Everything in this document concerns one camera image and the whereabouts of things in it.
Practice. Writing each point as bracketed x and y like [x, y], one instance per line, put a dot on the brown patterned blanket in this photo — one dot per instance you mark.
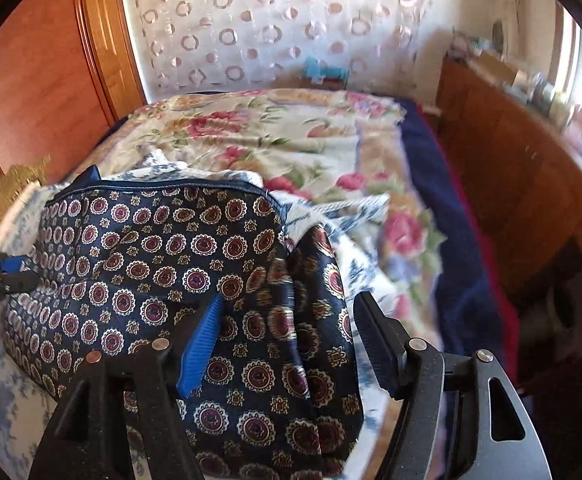
[13, 185]

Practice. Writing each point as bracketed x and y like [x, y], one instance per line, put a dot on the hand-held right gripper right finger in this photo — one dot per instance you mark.
[378, 345]

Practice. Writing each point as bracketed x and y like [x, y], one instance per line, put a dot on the navy blue blanket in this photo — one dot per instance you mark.
[451, 240]

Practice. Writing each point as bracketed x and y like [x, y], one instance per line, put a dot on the navy medallion-patterned shirt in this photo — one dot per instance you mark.
[171, 260]

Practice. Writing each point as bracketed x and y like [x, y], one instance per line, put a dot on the white window curtain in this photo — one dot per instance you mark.
[531, 15]

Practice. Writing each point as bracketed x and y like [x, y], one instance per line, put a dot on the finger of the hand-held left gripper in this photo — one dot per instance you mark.
[13, 263]
[16, 282]

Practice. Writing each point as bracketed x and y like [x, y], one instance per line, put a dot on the long wooden cabinet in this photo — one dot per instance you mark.
[511, 170]

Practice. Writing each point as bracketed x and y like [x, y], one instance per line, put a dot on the wooden slatted wardrobe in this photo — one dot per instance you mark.
[46, 85]

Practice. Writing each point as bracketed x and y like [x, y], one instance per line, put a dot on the blue floral sheet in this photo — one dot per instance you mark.
[361, 260]

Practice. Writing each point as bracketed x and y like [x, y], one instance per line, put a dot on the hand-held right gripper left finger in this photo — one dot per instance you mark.
[201, 345]

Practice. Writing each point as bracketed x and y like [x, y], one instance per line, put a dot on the cardboard box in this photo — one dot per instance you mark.
[496, 66]

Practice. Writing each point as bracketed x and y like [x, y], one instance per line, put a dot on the sheer circle-patterned curtain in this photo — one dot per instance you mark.
[271, 20]

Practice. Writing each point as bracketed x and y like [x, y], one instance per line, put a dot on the small blue box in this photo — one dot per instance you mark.
[321, 69]

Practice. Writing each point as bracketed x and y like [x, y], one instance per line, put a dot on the small round fan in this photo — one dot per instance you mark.
[498, 35]

